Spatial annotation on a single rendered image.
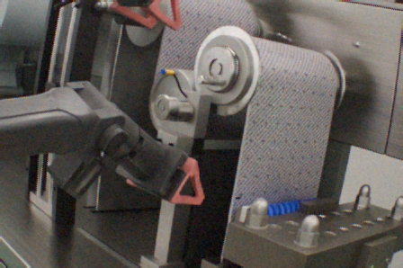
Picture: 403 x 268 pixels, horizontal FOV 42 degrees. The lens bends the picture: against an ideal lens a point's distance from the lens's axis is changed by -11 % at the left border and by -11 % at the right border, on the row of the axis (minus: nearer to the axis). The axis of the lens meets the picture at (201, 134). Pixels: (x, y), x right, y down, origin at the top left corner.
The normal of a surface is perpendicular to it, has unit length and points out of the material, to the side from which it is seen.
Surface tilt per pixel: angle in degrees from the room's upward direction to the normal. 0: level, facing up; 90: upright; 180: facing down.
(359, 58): 90
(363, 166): 90
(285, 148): 90
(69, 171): 75
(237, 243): 90
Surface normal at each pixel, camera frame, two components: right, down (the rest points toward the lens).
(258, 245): -0.73, -0.01
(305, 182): 0.66, 0.22
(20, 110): 0.53, -0.76
